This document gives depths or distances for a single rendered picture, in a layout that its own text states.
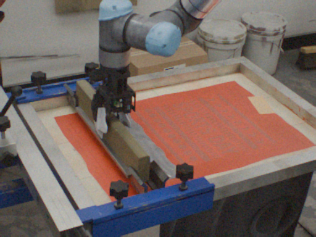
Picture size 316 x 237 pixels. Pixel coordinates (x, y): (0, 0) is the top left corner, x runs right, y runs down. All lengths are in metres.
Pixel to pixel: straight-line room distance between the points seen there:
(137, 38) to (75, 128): 0.43
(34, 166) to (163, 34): 0.41
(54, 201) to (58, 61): 2.51
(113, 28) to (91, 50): 2.44
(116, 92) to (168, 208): 0.30
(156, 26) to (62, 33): 2.39
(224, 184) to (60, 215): 0.41
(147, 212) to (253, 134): 0.49
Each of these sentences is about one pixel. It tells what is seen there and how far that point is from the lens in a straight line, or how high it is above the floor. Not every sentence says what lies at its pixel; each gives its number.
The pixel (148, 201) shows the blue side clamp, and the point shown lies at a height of 1.01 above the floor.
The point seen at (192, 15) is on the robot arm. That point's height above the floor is 1.34.
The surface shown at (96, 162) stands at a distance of 1.53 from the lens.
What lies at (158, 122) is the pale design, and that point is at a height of 0.96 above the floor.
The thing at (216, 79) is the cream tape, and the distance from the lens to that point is 1.96.
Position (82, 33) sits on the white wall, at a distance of 3.72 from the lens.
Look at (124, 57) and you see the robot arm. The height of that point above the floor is 1.24.
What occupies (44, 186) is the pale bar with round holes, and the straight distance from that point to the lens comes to 1.32.
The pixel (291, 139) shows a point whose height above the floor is 0.96.
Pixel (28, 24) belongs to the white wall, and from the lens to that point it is 3.59.
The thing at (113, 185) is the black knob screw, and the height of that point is 1.06.
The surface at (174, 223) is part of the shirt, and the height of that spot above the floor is 0.84.
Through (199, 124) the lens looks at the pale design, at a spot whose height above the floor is 0.96.
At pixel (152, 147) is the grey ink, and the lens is 1.58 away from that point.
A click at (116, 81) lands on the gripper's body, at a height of 1.19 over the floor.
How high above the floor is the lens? 1.84
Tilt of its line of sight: 31 degrees down
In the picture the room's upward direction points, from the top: 3 degrees clockwise
